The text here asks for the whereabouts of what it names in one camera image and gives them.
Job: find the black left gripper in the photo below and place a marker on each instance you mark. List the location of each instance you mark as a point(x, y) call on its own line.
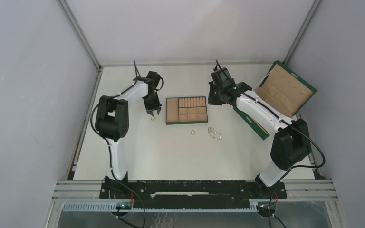
point(156, 105)

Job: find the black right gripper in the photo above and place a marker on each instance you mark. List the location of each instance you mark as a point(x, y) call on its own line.
point(211, 100)

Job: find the green jewelry tray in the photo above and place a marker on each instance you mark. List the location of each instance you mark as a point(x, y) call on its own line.
point(186, 110)

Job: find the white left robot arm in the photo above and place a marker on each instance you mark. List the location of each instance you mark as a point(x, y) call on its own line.
point(112, 119)

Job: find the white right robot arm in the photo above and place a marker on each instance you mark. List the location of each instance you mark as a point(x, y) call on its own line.
point(290, 143)

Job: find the green open jewelry box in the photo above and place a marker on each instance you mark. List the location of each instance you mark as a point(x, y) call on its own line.
point(274, 101)

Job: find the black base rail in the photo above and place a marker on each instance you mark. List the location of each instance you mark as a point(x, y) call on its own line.
point(168, 195)

